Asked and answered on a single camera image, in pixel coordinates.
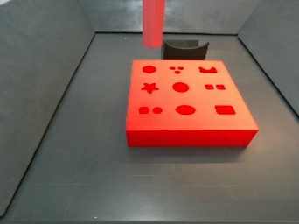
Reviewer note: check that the red hexagon peg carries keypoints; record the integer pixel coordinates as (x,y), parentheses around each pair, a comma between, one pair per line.
(152,23)

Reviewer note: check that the red shape sorter box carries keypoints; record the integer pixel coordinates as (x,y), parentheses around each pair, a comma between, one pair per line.
(184,103)

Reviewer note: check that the black curved holder block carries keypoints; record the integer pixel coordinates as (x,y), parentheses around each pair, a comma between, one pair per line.
(184,50)

